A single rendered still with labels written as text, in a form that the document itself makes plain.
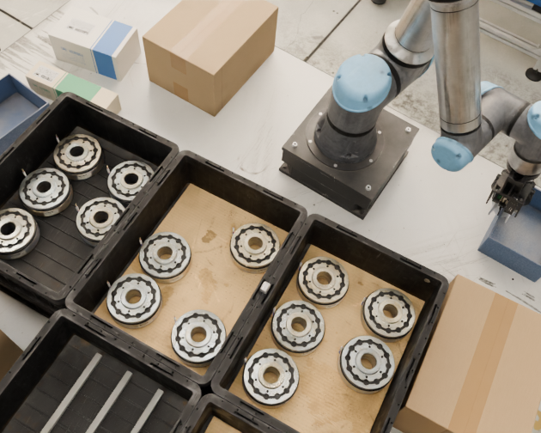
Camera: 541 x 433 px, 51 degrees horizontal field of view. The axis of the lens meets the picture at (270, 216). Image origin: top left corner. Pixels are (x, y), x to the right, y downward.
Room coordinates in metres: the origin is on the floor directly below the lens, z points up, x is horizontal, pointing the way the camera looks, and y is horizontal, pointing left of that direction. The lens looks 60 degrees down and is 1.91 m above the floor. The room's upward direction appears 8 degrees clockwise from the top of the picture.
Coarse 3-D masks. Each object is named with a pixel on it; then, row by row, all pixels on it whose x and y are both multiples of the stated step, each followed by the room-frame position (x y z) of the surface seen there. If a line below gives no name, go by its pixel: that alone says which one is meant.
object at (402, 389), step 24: (312, 216) 0.57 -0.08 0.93; (360, 240) 0.53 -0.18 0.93; (288, 264) 0.46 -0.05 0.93; (408, 264) 0.50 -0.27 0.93; (432, 312) 0.41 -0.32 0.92; (240, 336) 0.31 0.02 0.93; (216, 384) 0.22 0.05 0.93; (408, 384) 0.27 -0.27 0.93; (240, 408) 0.19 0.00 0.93; (288, 432) 0.16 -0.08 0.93; (384, 432) 0.19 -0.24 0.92
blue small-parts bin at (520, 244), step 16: (528, 208) 0.82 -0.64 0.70; (496, 224) 0.76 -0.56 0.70; (512, 224) 0.76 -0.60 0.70; (528, 224) 0.77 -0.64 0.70; (496, 240) 0.71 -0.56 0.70; (512, 240) 0.72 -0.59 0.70; (528, 240) 0.72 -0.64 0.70; (496, 256) 0.66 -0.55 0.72; (512, 256) 0.65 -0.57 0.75; (528, 256) 0.68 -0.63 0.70; (528, 272) 0.62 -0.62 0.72
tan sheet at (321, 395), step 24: (288, 288) 0.45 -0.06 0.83; (360, 288) 0.48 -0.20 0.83; (336, 312) 0.42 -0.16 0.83; (360, 312) 0.43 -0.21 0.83; (384, 312) 0.43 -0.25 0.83; (264, 336) 0.35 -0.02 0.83; (336, 336) 0.37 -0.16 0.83; (408, 336) 0.39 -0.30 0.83; (312, 360) 0.32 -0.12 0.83; (336, 360) 0.32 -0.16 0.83; (240, 384) 0.25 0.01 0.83; (312, 384) 0.27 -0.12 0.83; (336, 384) 0.28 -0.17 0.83; (264, 408) 0.21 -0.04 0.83; (288, 408) 0.22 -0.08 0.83; (312, 408) 0.23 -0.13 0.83; (336, 408) 0.23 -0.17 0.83; (360, 408) 0.24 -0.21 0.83; (312, 432) 0.19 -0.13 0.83; (336, 432) 0.19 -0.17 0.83; (360, 432) 0.20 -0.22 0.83
